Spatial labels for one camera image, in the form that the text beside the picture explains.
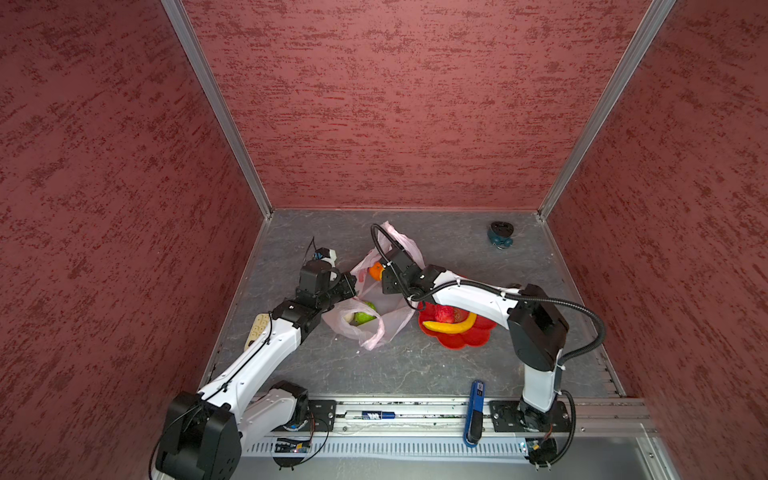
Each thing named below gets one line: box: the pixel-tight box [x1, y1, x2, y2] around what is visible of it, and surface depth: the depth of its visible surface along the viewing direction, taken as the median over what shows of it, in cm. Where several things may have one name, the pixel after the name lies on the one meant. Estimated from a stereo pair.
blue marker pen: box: [345, 410, 396, 420], surface depth 75 cm
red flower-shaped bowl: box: [418, 302, 497, 350], surface depth 88 cm
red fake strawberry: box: [434, 304, 455, 323], surface depth 89 cm
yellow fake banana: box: [423, 312, 478, 334], surface depth 88 cm
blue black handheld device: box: [463, 380, 486, 448], surface depth 75 cm
